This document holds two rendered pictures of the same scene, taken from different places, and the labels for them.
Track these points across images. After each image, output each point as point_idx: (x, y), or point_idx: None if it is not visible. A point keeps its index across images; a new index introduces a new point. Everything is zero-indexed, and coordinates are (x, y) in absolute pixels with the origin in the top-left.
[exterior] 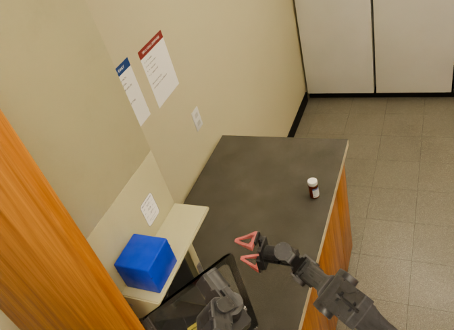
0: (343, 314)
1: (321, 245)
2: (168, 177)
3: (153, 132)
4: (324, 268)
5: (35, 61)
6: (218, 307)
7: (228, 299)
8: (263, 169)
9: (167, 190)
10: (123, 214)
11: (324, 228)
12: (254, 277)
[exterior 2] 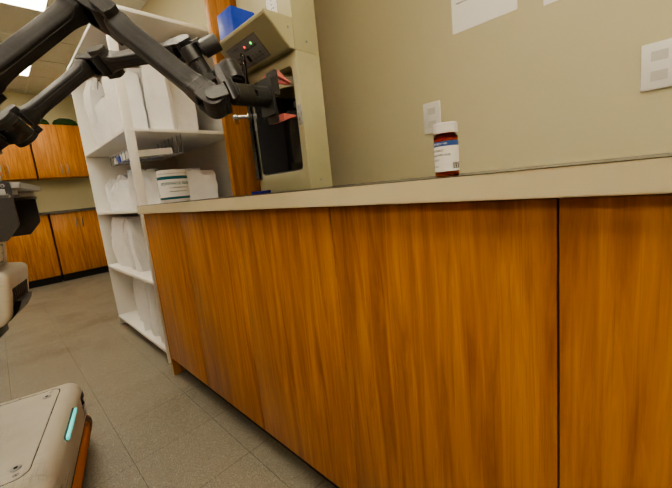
0: (85, 7)
1: (322, 199)
2: (501, 121)
3: (508, 39)
4: (368, 311)
5: None
6: (179, 35)
7: (183, 38)
8: (577, 162)
9: (289, 0)
10: None
11: (346, 186)
12: (325, 187)
